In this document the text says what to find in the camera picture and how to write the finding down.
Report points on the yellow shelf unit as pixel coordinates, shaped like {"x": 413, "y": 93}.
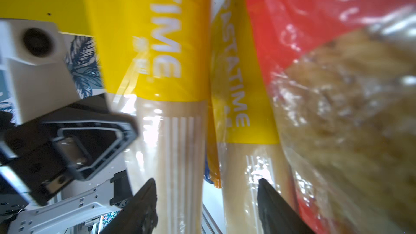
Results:
{"x": 69, "y": 15}

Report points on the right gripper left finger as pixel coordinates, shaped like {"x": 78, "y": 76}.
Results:
{"x": 140, "y": 214}

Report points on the yellow spaghetti pack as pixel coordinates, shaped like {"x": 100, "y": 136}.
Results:
{"x": 154, "y": 60}
{"x": 247, "y": 139}

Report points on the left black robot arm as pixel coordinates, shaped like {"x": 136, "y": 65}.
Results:
{"x": 78, "y": 202}

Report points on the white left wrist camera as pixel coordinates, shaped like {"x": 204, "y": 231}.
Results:
{"x": 33, "y": 58}

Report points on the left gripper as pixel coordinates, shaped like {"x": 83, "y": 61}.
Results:
{"x": 35, "y": 155}

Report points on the red macaroni bag centre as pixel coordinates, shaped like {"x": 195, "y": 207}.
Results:
{"x": 341, "y": 75}

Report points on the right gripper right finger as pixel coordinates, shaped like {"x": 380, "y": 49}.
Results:
{"x": 276, "y": 215}

